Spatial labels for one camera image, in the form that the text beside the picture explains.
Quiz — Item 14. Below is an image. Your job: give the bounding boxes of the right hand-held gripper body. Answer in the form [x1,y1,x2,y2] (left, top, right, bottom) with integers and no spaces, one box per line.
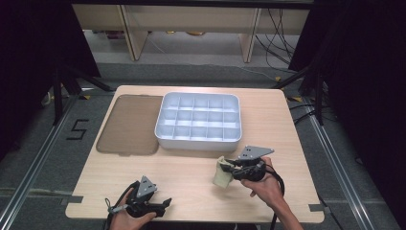
[232,145,276,182]

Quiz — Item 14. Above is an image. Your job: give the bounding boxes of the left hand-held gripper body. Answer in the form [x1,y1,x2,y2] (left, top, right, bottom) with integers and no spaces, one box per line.
[125,174,165,219]

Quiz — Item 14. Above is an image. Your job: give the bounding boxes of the light green sock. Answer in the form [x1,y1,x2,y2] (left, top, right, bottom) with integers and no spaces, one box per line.
[212,155,237,189]

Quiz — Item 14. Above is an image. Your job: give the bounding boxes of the white divided storage box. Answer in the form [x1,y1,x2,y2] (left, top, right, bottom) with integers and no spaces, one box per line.
[154,91,243,152]

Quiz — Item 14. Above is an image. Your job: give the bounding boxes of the person's left hand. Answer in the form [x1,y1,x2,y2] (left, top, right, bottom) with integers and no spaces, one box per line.
[109,188,158,230]

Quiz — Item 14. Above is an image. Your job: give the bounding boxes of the person's right hand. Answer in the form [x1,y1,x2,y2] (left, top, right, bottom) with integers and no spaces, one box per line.
[239,155,285,209]

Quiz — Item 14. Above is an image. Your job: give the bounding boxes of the translucent brown plastic lid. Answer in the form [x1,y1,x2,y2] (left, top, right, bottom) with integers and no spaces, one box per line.
[96,94,165,157]

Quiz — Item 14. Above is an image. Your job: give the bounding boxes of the black metal stand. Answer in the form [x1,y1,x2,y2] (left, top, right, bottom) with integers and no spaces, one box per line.
[271,63,326,127]
[52,63,117,127]

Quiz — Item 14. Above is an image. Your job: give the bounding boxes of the beige desk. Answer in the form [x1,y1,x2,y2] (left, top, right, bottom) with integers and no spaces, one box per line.
[70,3,310,63]

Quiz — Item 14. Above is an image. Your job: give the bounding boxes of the black curtain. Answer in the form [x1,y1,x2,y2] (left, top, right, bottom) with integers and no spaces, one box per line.
[0,0,101,162]
[288,0,406,228]

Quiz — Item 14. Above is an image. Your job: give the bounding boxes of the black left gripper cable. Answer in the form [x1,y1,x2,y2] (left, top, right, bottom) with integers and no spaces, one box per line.
[103,180,142,230]

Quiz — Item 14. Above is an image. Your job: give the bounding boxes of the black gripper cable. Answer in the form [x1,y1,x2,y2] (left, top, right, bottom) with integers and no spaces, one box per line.
[103,180,142,230]
[263,167,286,230]

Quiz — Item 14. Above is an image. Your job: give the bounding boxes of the silver cable plug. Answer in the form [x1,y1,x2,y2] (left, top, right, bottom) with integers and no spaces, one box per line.
[107,204,129,215]

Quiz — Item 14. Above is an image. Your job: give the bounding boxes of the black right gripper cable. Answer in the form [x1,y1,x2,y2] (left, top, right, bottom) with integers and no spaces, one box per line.
[263,167,286,230]

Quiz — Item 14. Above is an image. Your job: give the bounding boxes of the black floor cables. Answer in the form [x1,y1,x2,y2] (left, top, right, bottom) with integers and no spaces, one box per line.
[288,102,321,126]

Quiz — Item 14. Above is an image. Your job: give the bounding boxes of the aluminium floor rail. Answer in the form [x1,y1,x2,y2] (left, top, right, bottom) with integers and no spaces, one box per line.
[301,96,375,230]
[0,93,80,230]

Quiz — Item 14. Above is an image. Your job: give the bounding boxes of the white floor cable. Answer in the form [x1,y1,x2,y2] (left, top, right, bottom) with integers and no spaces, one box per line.
[236,65,280,82]

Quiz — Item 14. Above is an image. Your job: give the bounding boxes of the hanging black cables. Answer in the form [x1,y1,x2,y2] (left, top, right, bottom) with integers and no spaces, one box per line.
[254,9,302,72]

